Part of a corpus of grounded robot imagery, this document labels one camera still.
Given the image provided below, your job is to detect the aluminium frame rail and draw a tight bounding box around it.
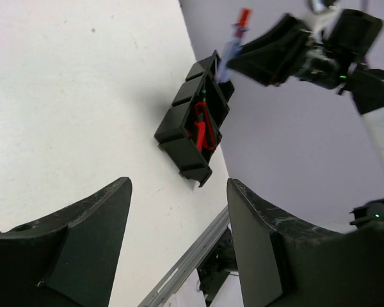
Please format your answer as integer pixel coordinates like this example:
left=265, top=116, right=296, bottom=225
left=139, top=207, right=230, bottom=307

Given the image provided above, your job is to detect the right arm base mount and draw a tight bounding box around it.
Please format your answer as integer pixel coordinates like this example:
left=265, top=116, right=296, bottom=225
left=197, top=228, right=238, bottom=306

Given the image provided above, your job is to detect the green black precision screwdriver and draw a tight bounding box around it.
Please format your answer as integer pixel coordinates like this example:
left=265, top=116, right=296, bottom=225
left=201, top=82, right=207, bottom=102

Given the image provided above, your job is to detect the black divided container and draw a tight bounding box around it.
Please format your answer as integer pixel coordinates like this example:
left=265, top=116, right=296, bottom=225
left=154, top=51, right=234, bottom=186

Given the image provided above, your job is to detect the red black utility knife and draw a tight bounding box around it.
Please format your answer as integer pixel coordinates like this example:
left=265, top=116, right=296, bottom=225
left=186, top=102, right=218, bottom=152

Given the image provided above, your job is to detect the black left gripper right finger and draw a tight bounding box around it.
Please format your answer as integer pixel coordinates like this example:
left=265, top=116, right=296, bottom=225
left=227, top=179, right=384, bottom=306

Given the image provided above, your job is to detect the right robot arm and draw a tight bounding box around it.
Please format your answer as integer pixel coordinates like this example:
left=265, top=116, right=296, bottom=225
left=227, top=9, right=384, bottom=306

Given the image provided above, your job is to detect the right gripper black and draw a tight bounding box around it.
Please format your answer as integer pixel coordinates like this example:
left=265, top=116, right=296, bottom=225
left=227, top=13, right=352, bottom=90

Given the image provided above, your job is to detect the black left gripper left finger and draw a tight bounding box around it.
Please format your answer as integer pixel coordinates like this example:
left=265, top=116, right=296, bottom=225
left=0, top=177, right=132, bottom=306

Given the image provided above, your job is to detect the blue handle screwdriver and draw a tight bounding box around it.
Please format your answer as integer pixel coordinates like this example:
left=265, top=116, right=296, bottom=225
left=215, top=8, right=252, bottom=83

